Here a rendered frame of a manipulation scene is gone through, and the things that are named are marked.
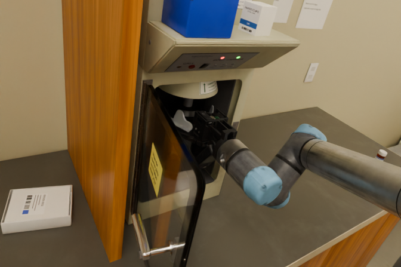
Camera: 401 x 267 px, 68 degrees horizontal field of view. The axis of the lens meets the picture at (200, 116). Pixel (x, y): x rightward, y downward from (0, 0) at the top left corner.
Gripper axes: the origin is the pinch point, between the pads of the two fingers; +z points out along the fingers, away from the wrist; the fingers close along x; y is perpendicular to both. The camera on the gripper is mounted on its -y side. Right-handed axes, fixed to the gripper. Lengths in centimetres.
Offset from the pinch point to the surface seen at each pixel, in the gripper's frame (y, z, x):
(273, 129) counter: -28, 19, -66
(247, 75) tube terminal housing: 16.1, -8.7, -11.3
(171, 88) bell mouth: 11.1, -3.0, 7.9
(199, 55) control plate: 25.3, -17.3, 11.5
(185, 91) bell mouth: 11.5, -5.5, 5.3
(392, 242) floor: -122, -29, -188
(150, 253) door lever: -1.1, -35.8, 26.8
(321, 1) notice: 31, 34, -90
